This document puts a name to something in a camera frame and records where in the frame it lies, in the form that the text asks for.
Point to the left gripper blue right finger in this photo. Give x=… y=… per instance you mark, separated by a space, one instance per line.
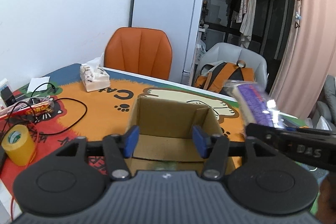
x=202 y=142

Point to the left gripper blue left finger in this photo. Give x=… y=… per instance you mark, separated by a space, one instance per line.
x=130 y=140

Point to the purple wafer snack pack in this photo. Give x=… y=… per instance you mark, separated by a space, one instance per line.
x=254 y=104

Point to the brown cardboard box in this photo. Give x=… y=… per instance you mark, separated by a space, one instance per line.
x=165 y=134

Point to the grey sofa cushions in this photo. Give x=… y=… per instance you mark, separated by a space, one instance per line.
x=325 y=106

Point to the orange black backpack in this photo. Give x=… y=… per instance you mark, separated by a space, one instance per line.
x=213 y=76

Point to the tissue pack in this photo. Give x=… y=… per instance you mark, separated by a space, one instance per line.
x=93 y=75

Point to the colourful cartoon table mat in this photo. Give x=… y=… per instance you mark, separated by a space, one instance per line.
x=97 y=114

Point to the grey armchair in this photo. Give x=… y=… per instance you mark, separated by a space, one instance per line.
x=231 y=54

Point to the orange chair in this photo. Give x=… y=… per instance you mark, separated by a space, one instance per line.
x=143 y=51

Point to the pink curtain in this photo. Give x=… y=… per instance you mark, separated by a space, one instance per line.
x=308 y=58

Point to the red snack packet left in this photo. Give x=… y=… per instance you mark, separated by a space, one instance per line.
x=23 y=108

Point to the white paper sheet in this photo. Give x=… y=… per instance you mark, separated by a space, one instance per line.
x=38 y=84

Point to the yellow tape roll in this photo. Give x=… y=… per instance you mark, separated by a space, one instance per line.
x=19 y=145

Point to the white hanging towel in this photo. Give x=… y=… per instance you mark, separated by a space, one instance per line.
x=247 y=23

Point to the white refrigerator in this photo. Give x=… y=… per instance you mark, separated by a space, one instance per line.
x=179 y=19

